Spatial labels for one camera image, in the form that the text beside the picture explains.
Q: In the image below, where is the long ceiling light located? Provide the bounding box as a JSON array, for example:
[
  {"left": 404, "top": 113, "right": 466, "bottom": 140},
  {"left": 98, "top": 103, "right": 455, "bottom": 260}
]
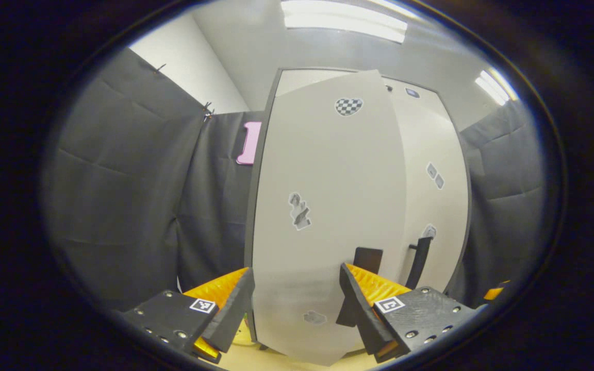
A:
[
  {"left": 474, "top": 67, "right": 519, "bottom": 107},
  {"left": 280, "top": 0, "right": 409, "bottom": 44}
]

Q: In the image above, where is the black backdrop cloth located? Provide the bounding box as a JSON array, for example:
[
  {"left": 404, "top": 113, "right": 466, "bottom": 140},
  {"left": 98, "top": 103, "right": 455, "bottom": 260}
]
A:
[
  {"left": 447, "top": 100, "right": 546, "bottom": 308},
  {"left": 44, "top": 47, "right": 268, "bottom": 311}
]

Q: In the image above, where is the white shoe cabinet door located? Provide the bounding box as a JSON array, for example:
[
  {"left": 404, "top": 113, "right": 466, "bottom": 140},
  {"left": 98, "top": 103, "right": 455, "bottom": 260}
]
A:
[
  {"left": 379, "top": 77, "right": 471, "bottom": 295},
  {"left": 252, "top": 70, "right": 409, "bottom": 367}
]

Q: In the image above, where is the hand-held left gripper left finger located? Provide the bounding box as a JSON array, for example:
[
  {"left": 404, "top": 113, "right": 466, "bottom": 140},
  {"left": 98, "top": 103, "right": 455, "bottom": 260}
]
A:
[{"left": 122, "top": 266, "right": 256, "bottom": 364}]

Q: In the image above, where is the black door handle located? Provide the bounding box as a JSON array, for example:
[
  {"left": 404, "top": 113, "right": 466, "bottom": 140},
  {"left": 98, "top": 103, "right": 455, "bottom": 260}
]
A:
[
  {"left": 407, "top": 237, "right": 434, "bottom": 291},
  {"left": 336, "top": 247, "right": 384, "bottom": 328}
]

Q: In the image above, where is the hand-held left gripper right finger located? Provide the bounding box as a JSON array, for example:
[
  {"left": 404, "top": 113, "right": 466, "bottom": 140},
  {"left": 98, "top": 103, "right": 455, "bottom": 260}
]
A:
[{"left": 339, "top": 262, "right": 475, "bottom": 364}]

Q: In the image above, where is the white shoe cabinet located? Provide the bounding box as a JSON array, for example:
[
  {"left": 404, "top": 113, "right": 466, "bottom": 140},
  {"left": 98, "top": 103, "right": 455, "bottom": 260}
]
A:
[{"left": 244, "top": 67, "right": 473, "bottom": 356}]

